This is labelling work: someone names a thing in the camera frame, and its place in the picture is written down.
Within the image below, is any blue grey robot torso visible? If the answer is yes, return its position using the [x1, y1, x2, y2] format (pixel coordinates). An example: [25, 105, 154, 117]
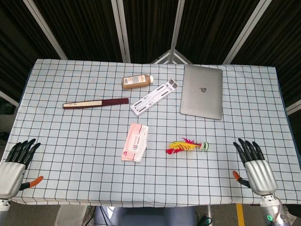
[94, 205, 197, 226]

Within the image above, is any brown drink bottle white cap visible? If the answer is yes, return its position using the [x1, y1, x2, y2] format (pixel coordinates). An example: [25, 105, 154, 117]
[121, 73, 155, 90]

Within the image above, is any pink wet wipes pack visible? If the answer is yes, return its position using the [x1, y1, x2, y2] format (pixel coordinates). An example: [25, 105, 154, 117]
[121, 122, 149, 163]

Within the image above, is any grey closed laptop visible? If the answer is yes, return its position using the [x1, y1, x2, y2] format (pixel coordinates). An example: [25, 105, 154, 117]
[180, 65, 223, 121]

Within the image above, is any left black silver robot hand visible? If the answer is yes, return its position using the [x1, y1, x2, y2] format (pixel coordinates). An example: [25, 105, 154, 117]
[0, 138, 45, 201]

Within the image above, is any black screen panel white frame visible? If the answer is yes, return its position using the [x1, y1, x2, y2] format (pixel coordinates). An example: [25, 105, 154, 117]
[116, 0, 183, 64]
[171, 0, 263, 65]
[23, 0, 127, 63]
[0, 0, 68, 104]
[223, 0, 301, 115]

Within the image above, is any white blue checked tablecloth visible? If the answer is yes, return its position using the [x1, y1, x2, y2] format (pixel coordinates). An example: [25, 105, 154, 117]
[0, 58, 301, 208]

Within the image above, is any red yellow feather shuttlecock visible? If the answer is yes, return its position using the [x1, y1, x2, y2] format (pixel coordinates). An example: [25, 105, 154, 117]
[165, 137, 210, 155]

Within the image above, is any white screen foot bracket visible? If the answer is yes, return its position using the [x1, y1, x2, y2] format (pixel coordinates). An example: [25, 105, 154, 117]
[151, 49, 192, 65]

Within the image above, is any white folding laptop stand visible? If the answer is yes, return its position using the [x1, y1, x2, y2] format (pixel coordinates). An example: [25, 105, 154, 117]
[130, 79, 179, 116]

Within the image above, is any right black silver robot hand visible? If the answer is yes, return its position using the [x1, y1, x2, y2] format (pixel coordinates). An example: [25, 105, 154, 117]
[232, 138, 278, 196]

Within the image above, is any dark red folded fan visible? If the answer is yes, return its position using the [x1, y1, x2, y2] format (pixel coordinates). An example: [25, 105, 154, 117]
[62, 97, 130, 110]

